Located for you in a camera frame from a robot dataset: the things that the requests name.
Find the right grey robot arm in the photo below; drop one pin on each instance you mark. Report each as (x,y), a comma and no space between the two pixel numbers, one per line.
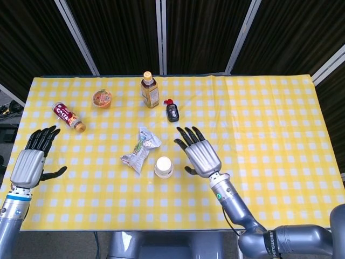
(234,202)

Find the red label coffee bottle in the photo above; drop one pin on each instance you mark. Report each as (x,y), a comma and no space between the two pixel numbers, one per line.
(66,116)

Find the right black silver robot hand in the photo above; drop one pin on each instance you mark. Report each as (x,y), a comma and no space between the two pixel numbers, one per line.
(203,157)

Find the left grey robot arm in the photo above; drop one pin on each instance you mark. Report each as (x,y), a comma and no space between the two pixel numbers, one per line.
(12,218)

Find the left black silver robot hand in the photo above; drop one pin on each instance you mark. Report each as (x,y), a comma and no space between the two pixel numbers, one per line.
(28,167)

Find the yellow white checkered tablecloth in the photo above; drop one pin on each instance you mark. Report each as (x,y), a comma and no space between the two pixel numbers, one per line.
(269,175)

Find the white partition frame post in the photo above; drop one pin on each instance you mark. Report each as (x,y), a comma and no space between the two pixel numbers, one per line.
(78,40)
(328,67)
(10,94)
(161,37)
(242,37)

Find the crumpled silver snack bag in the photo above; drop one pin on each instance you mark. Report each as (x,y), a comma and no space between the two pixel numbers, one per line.
(138,156)

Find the tea bottle yellow cap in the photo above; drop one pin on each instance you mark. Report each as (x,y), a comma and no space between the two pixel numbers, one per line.
(149,91)

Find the paper cup green fern print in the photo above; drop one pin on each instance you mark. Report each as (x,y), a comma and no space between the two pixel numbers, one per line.
(163,164)

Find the small dark sauce bottle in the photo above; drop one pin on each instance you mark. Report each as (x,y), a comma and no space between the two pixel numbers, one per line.
(172,113)

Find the dark ribbed partition panel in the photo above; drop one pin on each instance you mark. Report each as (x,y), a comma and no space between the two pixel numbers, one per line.
(202,35)
(334,108)
(27,40)
(116,35)
(296,32)

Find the orange jelly cup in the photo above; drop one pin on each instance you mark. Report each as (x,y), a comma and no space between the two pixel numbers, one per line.
(102,98)

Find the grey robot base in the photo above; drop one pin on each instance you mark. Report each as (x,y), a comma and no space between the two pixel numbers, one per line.
(167,245)

